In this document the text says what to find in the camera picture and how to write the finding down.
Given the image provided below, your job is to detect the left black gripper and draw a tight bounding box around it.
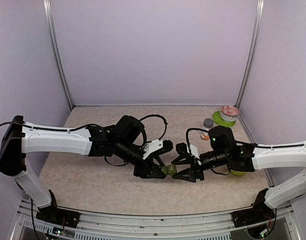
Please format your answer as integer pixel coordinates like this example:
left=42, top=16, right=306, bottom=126
left=114, top=139, right=166, bottom=179

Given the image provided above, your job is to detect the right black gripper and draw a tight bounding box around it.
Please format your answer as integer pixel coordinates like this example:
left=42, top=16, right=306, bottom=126
left=171, top=150, right=230, bottom=183

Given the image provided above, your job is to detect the green weekly pill organizer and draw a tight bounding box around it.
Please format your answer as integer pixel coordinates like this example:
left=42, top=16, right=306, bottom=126
left=159, top=164, right=177, bottom=176

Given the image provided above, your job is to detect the orange grey-capped supplement bottle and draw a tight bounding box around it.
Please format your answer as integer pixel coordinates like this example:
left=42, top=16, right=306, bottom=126
left=200, top=118, right=214, bottom=140

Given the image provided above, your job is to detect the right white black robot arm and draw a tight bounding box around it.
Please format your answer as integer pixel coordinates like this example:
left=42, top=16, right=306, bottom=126
left=172, top=125, right=306, bottom=222

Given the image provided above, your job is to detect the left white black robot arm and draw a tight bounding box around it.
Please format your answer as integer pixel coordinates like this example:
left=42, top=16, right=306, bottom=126
left=0, top=115, right=173, bottom=223

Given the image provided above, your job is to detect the lime green bowl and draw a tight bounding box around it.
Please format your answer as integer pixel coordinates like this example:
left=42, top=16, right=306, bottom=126
left=231, top=170, right=246, bottom=177

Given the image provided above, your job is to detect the green saucer plate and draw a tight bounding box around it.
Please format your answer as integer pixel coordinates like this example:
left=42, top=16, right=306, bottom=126
left=212, top=111, right=236, bottom=128

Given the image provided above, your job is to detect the red patterned white bowl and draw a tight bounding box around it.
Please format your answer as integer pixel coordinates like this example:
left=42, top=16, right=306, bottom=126
left=220, top=105, right=240, bottom=123

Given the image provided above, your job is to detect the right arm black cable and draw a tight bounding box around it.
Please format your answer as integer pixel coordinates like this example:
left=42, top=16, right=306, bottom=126
left=184, top=127, right=213, bottom=151

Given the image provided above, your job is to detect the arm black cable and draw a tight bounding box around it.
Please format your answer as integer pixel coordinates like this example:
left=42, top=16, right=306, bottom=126
left=184, top=127, right=213, bottom=151
left=139, top=113, right=169, bottom=146

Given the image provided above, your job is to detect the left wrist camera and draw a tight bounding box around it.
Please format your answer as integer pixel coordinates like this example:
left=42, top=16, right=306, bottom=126
left=157, top=140, right=174, bottom=155

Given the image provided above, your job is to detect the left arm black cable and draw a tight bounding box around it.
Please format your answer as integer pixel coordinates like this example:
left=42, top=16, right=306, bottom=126
left=139, top=113, right=169, bottom=146

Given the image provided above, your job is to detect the front aluminium rail base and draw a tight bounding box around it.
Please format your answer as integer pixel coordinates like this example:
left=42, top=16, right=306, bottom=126
left=10, top=197, right=304, bottom=240

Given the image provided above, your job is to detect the right aluminium frame post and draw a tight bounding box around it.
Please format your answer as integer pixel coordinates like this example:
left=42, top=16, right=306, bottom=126
left=235, top=0, right=265, bottom=108

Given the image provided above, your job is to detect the aluminium frame post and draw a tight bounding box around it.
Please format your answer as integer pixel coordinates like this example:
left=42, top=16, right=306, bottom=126
left=235, top=0, right=265, bottom=108
left=43, top=0, right=75, bottom=111

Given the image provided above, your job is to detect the left aluminium frame post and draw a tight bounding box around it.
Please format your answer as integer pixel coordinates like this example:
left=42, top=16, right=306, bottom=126
left=43, top=0, right=75, bottom=111

